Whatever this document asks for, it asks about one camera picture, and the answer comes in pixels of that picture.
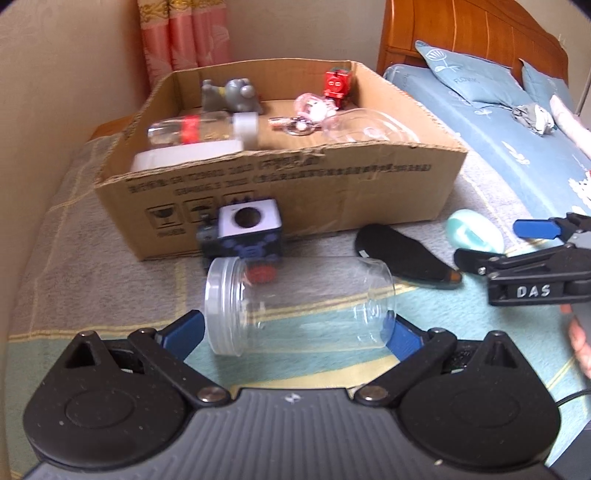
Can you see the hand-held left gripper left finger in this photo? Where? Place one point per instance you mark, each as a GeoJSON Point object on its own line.
{"type": "Point", "coordinates": [184, 332]}

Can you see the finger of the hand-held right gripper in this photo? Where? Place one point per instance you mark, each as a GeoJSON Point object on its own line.
{"type": "Point", "coordinates": [508, 264]}
{"type": "Point", "coordinates": [533, 229]}

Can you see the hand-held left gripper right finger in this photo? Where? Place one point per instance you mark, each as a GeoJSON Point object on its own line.
{"type": "Point", "coordinates": [402, 340]}

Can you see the mint green egg-shaped case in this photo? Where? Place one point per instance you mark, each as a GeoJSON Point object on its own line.
{"type": "Point", "coordinates": [475, 230]}

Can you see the black shoe insole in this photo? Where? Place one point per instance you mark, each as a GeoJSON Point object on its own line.
{"type": "Point", "coordinates": [401, 254]}

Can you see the clear plastic jar with lid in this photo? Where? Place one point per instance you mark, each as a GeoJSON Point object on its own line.
{"type": "Point", "coordinates": [300, 304]}

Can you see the brown cardboard box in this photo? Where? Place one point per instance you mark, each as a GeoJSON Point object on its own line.
{"type": "Point", "coordinates": [323, 194]}

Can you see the white plastic container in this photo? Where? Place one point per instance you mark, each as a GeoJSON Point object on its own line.
{"type": "Point", "coordinates": [184, 156]}

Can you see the clear square plastic container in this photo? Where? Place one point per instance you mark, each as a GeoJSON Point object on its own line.
{"type": "Point", "coordinates": [369, 124]}

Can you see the clear bottle with red label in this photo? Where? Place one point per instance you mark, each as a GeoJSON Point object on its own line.
{"type": "Point", "coordinates": [194, 129]}

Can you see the grey hippo toy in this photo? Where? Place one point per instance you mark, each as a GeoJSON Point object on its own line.
{"type": "Point", "coordinates": [235, 94]}

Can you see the red toy train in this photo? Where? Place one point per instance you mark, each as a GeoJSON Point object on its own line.
{"type": "Point", "coordinates": [337, 83]}

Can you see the pink white small toy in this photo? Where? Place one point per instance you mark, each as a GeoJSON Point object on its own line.
{"type": "Point", "coordinates": [316, 106]}

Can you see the person's right hand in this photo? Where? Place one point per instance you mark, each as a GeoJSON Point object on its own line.
{"type": "Point", "coordinates": [581, 344]}

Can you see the blue floral bedsheet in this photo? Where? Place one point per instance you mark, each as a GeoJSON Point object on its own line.
{"type": "Point", "coordinates": [498, 152]}

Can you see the dark blue cube toy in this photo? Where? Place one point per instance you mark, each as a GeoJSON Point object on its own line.
{"type": "Point", "coordinates": [249, 244]}

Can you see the crumpled grey cloth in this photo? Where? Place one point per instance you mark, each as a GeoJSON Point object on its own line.
{"type": "Point", "coordinates": [533, 119]}

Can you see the pink white cloth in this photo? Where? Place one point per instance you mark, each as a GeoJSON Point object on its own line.
{"type": "Point", "coordinates": [572, 124]}

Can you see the blue floral pillow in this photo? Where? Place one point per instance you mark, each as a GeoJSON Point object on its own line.
{"type": "Point", "coordinates": [545, 83]}
{"type": "Point", "coordinates": [471, 76]}

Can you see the dark cloth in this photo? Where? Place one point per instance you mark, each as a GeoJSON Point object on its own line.
{"type": "Point", "coordinates": [577, 457]}

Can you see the wooden bed headboard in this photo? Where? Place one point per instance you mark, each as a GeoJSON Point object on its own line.
{"type": "Point", "coordinates": [461, 27]}

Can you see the wooden table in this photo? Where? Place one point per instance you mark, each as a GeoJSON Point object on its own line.
{"type": "Point", "coordinates": [111, 129]}

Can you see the pink patterned curtain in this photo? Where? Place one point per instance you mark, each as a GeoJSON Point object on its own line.
{"type": "Point", "coordinates": [184, 41]}

